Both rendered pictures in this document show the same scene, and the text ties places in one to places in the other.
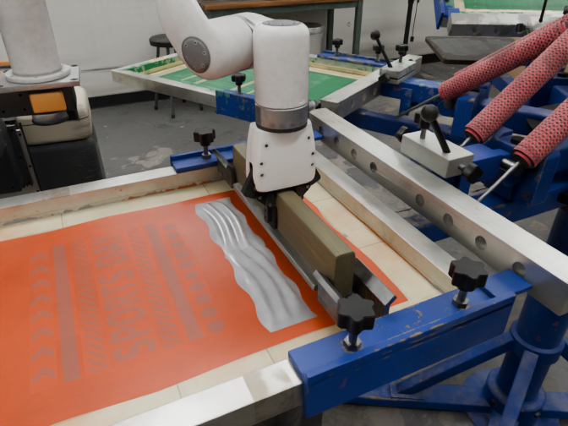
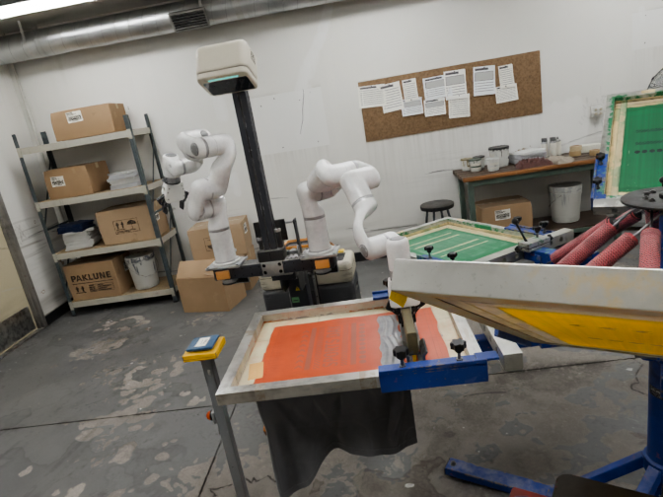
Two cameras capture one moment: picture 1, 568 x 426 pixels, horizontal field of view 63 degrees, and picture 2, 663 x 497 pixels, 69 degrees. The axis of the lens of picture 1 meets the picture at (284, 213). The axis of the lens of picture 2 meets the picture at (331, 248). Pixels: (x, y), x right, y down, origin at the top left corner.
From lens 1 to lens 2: 1.01 m
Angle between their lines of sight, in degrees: 32
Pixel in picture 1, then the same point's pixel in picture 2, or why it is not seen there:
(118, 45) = (399, 210)
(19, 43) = (312, 238)
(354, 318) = (397, 351)
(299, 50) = (401, 248)
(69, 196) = (323, 308)
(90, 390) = (311, 373)
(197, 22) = (363, 240)
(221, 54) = (372, 250)
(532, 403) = not seen: outside the picture
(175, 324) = (347, 359)
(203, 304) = (361, 354)
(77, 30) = not seen: hidden behind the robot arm
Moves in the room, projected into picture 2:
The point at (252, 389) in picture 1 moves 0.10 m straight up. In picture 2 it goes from (360, 375) to (355, 344)
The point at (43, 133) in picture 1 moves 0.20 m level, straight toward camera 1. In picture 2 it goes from (326, 278) to (326, 291)
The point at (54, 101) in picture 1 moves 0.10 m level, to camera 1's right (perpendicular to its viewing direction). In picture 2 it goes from (325, 263) to (345, 263)
